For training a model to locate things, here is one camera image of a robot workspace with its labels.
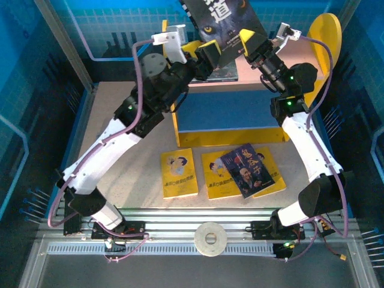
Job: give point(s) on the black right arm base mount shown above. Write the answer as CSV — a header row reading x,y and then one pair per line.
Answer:
x,y
261,229

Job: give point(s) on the aluminium frame post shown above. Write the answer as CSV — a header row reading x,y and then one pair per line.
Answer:
x,y
348,9
64,45

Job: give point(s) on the yellow book boy bending over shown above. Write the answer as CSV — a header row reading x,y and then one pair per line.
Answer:
x,y
216,186

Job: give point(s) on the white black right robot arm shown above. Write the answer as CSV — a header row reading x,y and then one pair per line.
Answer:
x,y
309,144

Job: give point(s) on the black ribbed bracket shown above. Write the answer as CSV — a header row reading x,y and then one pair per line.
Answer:
x,y
72,225

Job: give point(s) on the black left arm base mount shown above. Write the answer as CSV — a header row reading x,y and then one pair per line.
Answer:
x,y
135,228

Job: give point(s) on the dark wolf cover book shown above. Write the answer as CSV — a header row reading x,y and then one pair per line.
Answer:
x,y
219,18

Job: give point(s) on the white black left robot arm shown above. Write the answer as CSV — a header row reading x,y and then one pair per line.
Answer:
x,y
99,156

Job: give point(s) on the dark old man cover book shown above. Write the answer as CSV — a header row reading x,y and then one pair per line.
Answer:
x,y
249,171

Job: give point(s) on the grey round disc with hole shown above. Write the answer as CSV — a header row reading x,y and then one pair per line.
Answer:
x,y
199,240

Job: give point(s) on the black box with green light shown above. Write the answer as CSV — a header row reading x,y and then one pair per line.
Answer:
x,y
282,250

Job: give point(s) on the yellow book boy with doll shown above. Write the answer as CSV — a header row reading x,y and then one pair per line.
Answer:
x,y
180,186

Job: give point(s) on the yellow blue wooden bookshelf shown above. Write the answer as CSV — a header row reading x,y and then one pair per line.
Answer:
x,y
228,138

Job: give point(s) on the yellow book boy carrying sack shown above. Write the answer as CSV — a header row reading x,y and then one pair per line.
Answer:
x,y
276,180

